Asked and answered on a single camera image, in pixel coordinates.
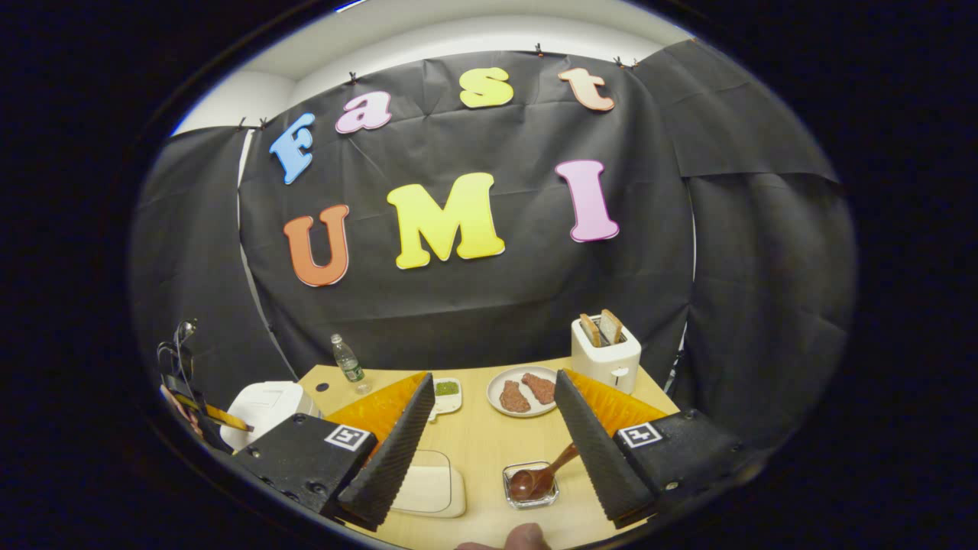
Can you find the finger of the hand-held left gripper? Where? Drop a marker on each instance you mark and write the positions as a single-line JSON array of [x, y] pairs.
[[218, 415]]

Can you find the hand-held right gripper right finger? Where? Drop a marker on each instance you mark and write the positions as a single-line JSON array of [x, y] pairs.
[[600, 458]]

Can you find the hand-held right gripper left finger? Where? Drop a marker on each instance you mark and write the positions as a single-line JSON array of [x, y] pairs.
[[390, 458]]

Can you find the white rice cooker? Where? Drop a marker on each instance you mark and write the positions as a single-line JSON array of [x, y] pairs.
[[263, 405]]

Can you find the clear rice container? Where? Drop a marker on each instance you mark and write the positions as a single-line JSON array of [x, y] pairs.
[[432, 489]]

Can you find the brown wooden spoon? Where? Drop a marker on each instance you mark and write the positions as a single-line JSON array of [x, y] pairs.
[[535, 481]]

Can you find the clear chopstick holder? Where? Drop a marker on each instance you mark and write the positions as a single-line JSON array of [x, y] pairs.
[[507, 493]]

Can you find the white divided bean dish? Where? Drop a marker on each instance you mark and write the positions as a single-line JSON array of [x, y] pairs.
[[447, 389]]

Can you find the white toaster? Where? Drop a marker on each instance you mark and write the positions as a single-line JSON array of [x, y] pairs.
[[607, 367]]

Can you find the brown meat patty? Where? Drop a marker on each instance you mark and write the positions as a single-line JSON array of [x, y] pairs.
[[540, 387], [513, 397]]

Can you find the clear plastic water bottle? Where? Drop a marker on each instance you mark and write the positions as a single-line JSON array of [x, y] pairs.
[[348, 363]]

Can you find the white round plate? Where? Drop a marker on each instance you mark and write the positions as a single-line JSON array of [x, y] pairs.
[[495, 393]]

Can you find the toast slice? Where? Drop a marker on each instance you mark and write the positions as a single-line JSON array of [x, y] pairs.
[[611, 325], [590, 330]]

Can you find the black backdrop cloth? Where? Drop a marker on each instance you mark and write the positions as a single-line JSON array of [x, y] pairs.
[[497, 305]]

